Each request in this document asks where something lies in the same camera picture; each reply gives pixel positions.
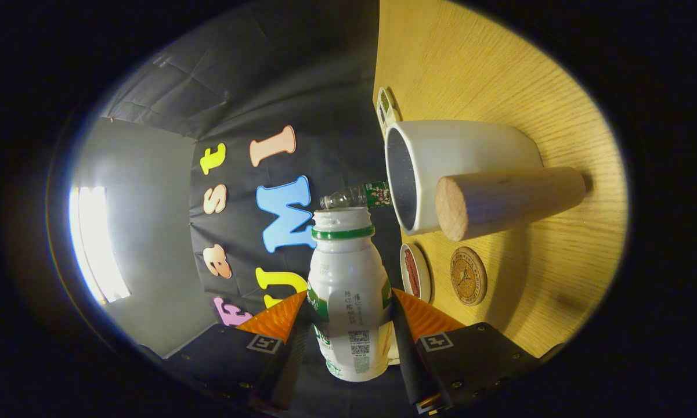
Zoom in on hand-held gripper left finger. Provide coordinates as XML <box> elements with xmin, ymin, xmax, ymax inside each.
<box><xmin>162</xmin><ymin>290</ymin><xmax>308</xmax><ymax>414</ymax></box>

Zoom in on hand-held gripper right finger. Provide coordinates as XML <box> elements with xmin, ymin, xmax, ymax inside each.
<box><xmin>391</xmin><ymin>289</ymin><xmax>564</xmax><ymax>416</ymax></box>

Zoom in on white juice bottle green label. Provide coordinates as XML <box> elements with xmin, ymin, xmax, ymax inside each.
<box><xmin>306</xmin><ymin>207</ymin><xmax>394</xmax><ymax>383</ymax></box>

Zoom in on round cork coaster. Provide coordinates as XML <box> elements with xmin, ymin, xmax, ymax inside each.
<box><xmin>450</xmin><ymin>247</ymin><xmax>488</xmax><ymax>307</ymax></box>

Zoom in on white cup wooden handle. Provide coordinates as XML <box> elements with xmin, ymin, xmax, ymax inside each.
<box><xmin>385</xmin><ymin>119</ymin><xmax>587</xmax><ymax>242</ymax></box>

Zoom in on clear plastic water bottle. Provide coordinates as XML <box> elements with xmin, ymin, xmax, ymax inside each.
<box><xmin>319</xmin><ymin>181</ymin><xmax>392</xmax><ymax>211</ymax></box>

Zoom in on red meat pieces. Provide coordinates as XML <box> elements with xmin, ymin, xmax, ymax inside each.
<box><xmin>405</xmin><ymin>250</ymin><xmax>421</xmax><ymax>298</ymax></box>

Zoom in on white round plate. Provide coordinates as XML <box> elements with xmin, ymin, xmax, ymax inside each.
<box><xmin>399</xmin><ymin>243</ymin><xmax>432</xmax><ymax>304</ymax></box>

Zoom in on white divided dish with beans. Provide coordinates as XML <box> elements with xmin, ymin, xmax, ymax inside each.
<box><xmin>377</xmin><ymin>87</ymin><xmax>402</xmax><ymax>135</ymax></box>

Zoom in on black backdrop cloth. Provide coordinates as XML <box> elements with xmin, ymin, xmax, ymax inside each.
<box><xmin>102</xmin><ymin>0</ymin><xmax>410</xmax><ymax>418</ymax></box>

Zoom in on wooden table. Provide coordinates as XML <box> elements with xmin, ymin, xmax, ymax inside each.
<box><xmin>373</xmin><ymin>0</ymin><xmax>629</xmax><ymax>358</ymax></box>

